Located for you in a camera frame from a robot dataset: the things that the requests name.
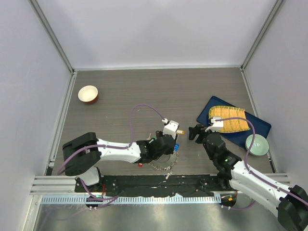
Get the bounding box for yellow key tag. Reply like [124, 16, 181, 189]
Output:
[176, 129, 185, 135]

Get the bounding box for pale green bowl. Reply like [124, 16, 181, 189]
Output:
[244, 134, 270, 156]

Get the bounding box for white slotted cable duct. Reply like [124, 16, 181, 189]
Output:
[40, 194, 221, 205]

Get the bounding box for blue metal tray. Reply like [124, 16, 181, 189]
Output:
[196, 96, 271, 149]

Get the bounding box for black mounting plate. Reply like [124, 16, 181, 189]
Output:
[88, 174, 234, 197]

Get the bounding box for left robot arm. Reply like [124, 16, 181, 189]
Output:
[58, 131, 178, 192]

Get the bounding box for red white bowl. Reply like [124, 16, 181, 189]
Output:
[77, 85, 99, 104]

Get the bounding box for blue key tag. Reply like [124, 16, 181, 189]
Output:
[174, 143, 180, 152]

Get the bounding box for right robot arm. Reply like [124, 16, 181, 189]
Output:
[189, 124, 308, 231]

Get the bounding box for yellow bamboo basket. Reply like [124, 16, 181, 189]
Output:
[208, 106, 250, 133]

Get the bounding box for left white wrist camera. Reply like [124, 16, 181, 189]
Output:
[162, 118, 179, 139]

